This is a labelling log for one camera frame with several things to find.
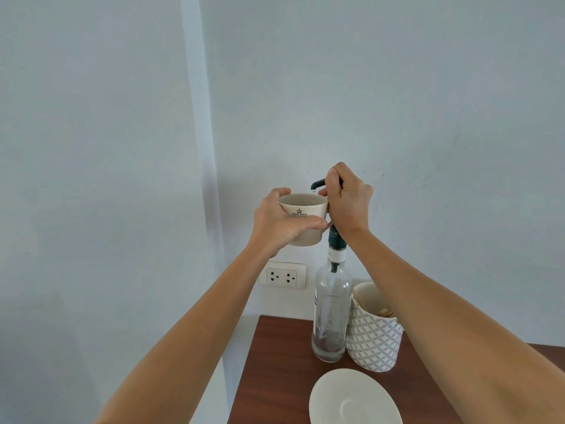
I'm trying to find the person's right hand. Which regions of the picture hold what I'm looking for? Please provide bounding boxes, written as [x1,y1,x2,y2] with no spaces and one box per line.
[324,162,374,246]

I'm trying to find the person's left hand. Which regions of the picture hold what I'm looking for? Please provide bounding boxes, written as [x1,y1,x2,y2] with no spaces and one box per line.
[248,188,331,257]

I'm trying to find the beige ceramic cup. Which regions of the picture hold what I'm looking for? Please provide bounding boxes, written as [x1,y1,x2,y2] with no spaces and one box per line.
[278,193,330,247]

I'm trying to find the dark green bottle pump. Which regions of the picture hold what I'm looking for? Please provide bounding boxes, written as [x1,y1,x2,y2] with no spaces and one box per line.
[310,178,349,274]

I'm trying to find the person's right forearm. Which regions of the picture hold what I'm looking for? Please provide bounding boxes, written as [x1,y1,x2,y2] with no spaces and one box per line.
[342,226,565,424]

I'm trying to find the person's left forearm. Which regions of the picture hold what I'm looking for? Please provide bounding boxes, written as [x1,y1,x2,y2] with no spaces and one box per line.
[94,240,276,424]

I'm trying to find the clear glass bottle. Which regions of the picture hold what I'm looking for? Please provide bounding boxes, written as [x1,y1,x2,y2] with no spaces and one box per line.
[311,259,353,364]

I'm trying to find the wooden stir sticks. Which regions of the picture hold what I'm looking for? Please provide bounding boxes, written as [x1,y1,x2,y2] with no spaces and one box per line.
[353,289,396,319]

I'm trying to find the white patterned ceramic container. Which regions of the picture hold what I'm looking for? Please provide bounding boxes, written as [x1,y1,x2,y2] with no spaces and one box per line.
[346,281,405,373]

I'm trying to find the white saucer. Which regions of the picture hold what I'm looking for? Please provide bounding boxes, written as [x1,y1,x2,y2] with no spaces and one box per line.
[308,368,403,424]

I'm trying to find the white wall power outlet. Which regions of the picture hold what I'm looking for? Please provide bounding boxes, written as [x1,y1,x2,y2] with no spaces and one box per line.
[259,260,307,290]

